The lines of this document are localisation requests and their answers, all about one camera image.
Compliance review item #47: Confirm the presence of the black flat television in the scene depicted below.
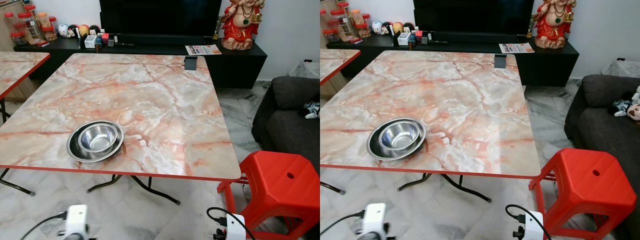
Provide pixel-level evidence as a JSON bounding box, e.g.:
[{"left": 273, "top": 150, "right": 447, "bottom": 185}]
[
  {"left": 413, "top": 0, "right": 536, "bottom": 36},
  {"left": 99, "top": 0, "right": 223, "bottom": 37}
]

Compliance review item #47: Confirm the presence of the large steel bowl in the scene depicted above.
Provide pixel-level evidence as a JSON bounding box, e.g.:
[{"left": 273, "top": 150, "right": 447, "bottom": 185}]
[
  {"left": 66, "top": 120, "right": 125, "bottom": 163},
  {"left": 366, "top": 118, "right": 427, "bottom": 161}
]

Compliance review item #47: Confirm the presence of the dark grey fabric sofa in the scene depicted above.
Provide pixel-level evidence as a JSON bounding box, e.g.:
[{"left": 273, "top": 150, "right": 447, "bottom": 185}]
[
  {"left": 564, "top": 74, "right": 640, "bottom": 240},
  {"left": 251, "top": 76, "right": 321, "bottom": 173}
]

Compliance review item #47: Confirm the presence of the printed paper leaflet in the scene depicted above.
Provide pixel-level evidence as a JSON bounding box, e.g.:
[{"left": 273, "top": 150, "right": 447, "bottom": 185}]
[
  {"left": 498, "top": 43, "right": 535, "bottom": 54},
  {"left": 185, "top": 44, "right": 223, "bottom": 56}
]

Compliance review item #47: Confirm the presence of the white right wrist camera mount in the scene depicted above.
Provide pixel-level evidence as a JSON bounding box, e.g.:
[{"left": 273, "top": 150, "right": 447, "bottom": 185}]
[
  {"left": 523, "top": 211, "right": 545, "bottom": 240},
  {"left": 225, "top": 213, "right": 247, "bottom": 240}
]

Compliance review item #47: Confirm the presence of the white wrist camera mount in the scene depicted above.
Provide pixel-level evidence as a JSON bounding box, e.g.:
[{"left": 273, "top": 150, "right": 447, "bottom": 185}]
[
  {"left": 62, "top": 204, "right": 90, "bottom": 240},
  {"left": 225, "top": 213, "right": 247, "bottom": 240},
  {"left": 523, "top": 211, "right": 545, "bottom": 240},
  {"left": 362, "top": 203, "right": 388, "bottom": 240}
]

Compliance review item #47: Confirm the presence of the red laughing buddha statue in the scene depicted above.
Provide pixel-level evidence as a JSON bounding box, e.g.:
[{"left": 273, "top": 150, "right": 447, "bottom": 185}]
[
  {"left": 533, "top": 0, "right": 577, "bottom": 50},
  {"left": 220, "top": 0, "right": 264, "bottom": 52}
]

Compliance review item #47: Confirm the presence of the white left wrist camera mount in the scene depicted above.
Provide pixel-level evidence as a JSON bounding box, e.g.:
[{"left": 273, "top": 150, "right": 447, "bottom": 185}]
[
  {"left": 62, "top": 204, "right": 90, "bottom": 240},
  {"left": 362, "top": 203, "right": 388, "bottom": 240}
]

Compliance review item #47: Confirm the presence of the pink face plush toy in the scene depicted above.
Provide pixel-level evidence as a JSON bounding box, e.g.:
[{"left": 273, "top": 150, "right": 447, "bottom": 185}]
[{"left": 627, "top": 86, "right": 640, "bottom": 122}]

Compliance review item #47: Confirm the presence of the small steel bowl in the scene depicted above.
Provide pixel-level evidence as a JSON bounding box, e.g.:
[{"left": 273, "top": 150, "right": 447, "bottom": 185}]
[
  {"left": 77, "top": 123, "right": 121, "bottom": 153},
  {"left": 378, "top": 120, "right": 422, "bottom": 151}
]

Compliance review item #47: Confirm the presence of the large clear red-lid jar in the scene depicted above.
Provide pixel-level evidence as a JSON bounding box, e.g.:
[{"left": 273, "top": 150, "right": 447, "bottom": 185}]
[
  {"left": 18, "top": 12, "right": 45, "bottom": 45},
  {"left": 331, "top": 9, "right": 357, "bottom": 42}
]

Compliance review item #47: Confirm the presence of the black white plush toy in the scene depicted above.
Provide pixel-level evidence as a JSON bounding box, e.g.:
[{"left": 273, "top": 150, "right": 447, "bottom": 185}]
[
  {"left": 302, "top": 101, "right": 321, "bottom": 120},
  {"left": 613, "top": 98, "right": 635, "bottom": 118}
]

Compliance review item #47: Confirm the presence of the white speckled side table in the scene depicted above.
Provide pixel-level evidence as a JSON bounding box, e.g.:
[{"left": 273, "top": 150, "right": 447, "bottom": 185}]
[
  {"left": 601, "top": 58, "right": 640, "bottom": 78},
  {"left": 288, "top": 59, "right": 321, "bottom": 80}
]

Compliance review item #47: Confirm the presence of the red plastic stool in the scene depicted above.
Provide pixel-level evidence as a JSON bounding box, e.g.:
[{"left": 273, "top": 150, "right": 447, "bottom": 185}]
[
  {"left": 529, "top": 148, "right": 638, "bottom": 240},
  {"left": 216, "top": 150, "right": 321, "bottom": 240}
]

